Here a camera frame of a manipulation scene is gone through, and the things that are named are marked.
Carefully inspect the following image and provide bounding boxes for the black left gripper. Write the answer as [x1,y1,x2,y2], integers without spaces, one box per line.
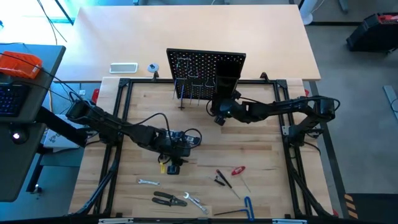
[157,141,192,167]

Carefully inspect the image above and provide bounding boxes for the large silver combination wrench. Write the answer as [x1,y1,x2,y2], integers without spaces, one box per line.
[182,192,210,216]

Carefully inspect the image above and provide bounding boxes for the blue T-handle hex key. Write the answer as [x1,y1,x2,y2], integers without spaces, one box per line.
[213,196,256,222]

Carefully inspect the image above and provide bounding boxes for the black torpedo level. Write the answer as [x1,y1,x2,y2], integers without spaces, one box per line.
[164,129,202,146]

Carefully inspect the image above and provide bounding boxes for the tall black pegboard bin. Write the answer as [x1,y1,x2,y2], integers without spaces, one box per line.
[214,60,243,96]

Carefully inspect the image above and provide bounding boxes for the small silver combination wrench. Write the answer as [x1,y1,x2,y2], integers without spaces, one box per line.
[137,178,162,187]

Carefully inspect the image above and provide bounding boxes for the double prong pegboard hook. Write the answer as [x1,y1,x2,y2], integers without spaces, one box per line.
[172,77,188,101]
[188,82,203,107]

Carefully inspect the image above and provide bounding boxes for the black screwdriver red cap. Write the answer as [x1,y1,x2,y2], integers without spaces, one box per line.
[216,169,241,200]

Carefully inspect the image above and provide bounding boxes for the black metal pegboard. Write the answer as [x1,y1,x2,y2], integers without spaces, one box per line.
[165,47,247,111]

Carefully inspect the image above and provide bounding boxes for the beige wooden desk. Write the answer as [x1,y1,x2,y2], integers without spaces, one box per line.
[53,4,322,82]

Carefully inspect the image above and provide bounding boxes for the white cardboard box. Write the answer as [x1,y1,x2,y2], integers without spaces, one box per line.
[42,114,88,149]

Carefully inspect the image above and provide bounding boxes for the black equipment case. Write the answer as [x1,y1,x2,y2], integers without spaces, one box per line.
[345,12,398,54]

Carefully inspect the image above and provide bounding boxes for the dark grey side desk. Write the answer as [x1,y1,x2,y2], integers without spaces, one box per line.
[0,43,67,203]

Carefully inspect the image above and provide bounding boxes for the black computer mouse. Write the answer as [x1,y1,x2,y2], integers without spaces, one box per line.
[9,128,29,146]

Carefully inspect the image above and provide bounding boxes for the black backlit keyboard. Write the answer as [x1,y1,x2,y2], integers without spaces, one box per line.
[0,83,31,118]

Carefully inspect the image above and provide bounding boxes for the red tool on case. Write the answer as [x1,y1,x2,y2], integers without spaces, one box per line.
[377,14,398,26]

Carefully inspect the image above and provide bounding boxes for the orange plastic case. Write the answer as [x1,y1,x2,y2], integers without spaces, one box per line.
[0,51,44,80]

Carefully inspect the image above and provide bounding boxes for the black handled pliers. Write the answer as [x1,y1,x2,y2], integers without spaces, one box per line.
[151,190,188,208]

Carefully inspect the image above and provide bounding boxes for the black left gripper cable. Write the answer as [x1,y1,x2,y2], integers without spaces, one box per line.
[123,112,203,147]

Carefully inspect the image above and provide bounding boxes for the silver frame bracket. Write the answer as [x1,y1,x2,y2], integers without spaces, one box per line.
[98,217,135,224]
[271,218,308,224]

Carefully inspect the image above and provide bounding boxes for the black aluminium table frame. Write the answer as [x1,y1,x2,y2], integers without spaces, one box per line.
[67,70,336,218]

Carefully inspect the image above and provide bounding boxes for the white pedestal base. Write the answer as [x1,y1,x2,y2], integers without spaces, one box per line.
[298,0,326,26]

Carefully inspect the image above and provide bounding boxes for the grey floor rail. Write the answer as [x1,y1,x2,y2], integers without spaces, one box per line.
[382,85,398,123]

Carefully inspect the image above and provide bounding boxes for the black floor cable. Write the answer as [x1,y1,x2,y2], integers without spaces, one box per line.
[36,0,68,44]

